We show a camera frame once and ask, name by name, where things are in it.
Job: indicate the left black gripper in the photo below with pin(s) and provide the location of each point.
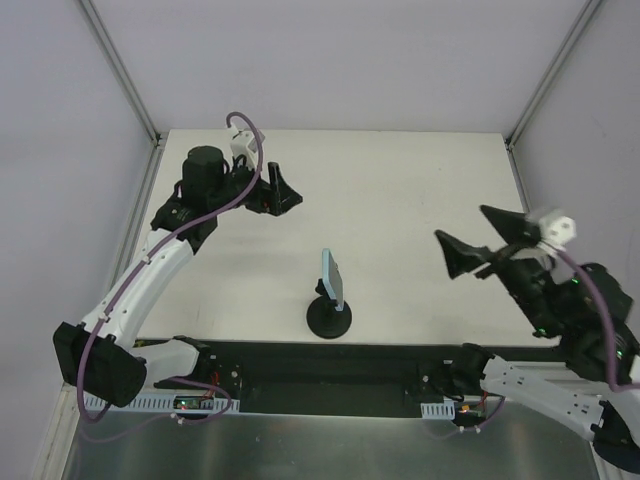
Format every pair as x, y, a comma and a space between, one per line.
265, 195

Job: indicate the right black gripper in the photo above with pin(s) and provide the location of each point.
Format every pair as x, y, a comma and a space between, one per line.
503, 257

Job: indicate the blue case black phone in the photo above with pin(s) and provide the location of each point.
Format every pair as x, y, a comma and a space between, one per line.
332, 280

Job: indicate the black phone stand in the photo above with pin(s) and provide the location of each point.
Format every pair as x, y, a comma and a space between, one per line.
323, 319

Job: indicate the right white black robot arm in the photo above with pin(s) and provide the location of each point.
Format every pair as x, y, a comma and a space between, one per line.
582, 306

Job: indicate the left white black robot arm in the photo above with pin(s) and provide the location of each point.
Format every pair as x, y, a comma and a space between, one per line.
97, 355

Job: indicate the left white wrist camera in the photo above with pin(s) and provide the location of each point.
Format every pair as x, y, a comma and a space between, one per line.
245, 142

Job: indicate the right aluminium frame post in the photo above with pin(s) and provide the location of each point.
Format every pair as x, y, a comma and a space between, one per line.
569, 43

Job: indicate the aluminium frame post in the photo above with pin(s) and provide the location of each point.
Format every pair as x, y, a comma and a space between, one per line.
569, 43
120, 72

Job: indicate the right white cable duct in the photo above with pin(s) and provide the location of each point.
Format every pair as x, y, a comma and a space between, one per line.
445, 410

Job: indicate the white cable duct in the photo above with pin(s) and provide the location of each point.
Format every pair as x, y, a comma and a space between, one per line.
445, 410
183, 404

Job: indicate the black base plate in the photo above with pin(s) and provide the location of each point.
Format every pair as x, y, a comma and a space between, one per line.
334, 379

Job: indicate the left aluminium frame post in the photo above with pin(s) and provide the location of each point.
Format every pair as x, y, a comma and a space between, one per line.
120, 72

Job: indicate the left white cable duct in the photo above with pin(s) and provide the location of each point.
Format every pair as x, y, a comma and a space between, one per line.
183, 404

